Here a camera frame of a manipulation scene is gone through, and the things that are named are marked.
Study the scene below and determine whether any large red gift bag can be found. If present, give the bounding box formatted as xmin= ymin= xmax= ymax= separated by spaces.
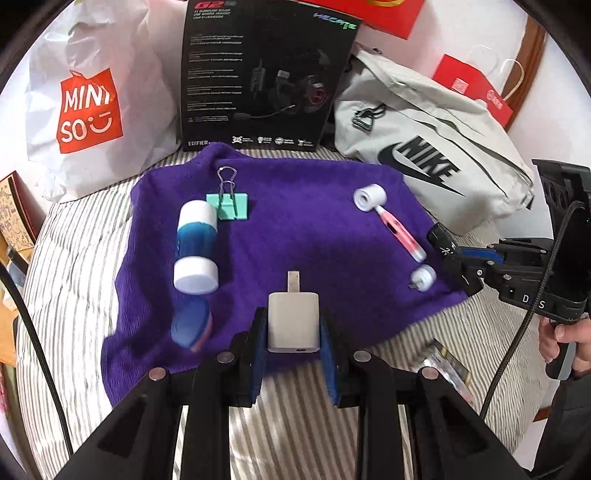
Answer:
xmin=311 ymin=0 xmax=425 ymax=40

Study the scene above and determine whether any blue pink eraser case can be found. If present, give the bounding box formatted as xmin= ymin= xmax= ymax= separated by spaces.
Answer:
xmin=170 ymin=296 xmax=212 ymax=352

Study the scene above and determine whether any white Miniso shopping bag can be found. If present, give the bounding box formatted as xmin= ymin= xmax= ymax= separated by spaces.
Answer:
xmin=26 ymin=1 xmax=178 ymax=203

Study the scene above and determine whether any black Hecate headset box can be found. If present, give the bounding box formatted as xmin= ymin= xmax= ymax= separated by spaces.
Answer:
xmin=180 ymin=1 xmax=362 ymax=151

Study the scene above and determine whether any patterned book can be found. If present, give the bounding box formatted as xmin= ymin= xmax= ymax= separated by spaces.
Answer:
xmin=1 ymin=171 xmax=46 ymax=251

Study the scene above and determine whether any grey Nike bag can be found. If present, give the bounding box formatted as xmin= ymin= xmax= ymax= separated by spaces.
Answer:
xmin=334 ymin=44 xmax=535 ymax=235

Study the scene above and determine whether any white usb charger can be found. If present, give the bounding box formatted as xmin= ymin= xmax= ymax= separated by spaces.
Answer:
xmin=267 ymin=271 xmax=321 ymax=354

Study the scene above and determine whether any purple towel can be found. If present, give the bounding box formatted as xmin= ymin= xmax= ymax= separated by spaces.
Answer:
xmin=101 ymin=143 xmax=466 ymax=403

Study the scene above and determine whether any wooden headboard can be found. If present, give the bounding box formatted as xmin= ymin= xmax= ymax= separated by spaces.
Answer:
xmin=502 ymin=16 xmax=547 ymax=131

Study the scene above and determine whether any white tape roll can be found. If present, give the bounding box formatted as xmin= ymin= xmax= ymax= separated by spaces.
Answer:
xmin=353 ymin=184 xmax=387 ymax=212

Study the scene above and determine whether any person's right hand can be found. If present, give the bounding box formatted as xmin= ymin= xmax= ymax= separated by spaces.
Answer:
xmin=538 ymin=315 xmax=591 ymax=377

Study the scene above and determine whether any small red paper bag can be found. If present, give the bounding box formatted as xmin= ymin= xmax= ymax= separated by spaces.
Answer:
xmin=433 ymin=55 xmax=513 ymax=127

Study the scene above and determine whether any green binder clip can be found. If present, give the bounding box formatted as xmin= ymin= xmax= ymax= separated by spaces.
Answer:
xmin=205 ymin=165 xmax=249 ymax=221

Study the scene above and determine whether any pink white pen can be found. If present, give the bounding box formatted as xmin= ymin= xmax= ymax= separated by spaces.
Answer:
xmin=375 ymin=206 xmax=427 ymax=263

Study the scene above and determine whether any black cable left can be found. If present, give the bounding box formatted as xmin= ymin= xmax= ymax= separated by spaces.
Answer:
xmin=0 ymin=262 xmax=75 ymax=458

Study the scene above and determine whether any small white cap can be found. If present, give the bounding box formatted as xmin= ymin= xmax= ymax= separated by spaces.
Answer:
xmin=409 ymin=264 xmax=437 ymax=292

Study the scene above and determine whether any clear candy bottle watermelon label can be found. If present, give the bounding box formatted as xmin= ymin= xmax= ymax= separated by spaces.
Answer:
xmin=415 ymin=339 xmax=476 ymax=408

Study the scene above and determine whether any blue white cylinder bottle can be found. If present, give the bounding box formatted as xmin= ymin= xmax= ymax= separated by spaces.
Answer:
xmin=173 ymin=200 xmax=218 ymax=296

